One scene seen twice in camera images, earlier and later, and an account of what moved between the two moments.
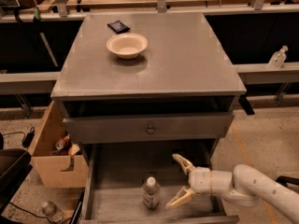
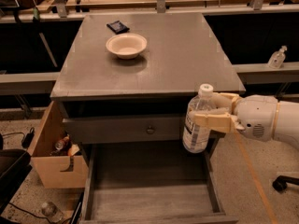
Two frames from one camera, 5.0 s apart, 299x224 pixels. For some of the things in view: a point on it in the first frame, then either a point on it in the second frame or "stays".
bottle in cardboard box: [63, 143] stays
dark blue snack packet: [118, 26] stays
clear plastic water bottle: [150, 193] -> [196, 136]
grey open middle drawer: [116, 173] stays
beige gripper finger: [187, 165] -> [232, 96]
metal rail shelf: [256, 73] stays
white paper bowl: [127, 46] stays
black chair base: [284, 180] stays
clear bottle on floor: [49, 209] stays
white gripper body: [200, 180] -> [257, 116]
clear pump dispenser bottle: [277, 59] stays
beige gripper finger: [185, 194] -> [220, 121]
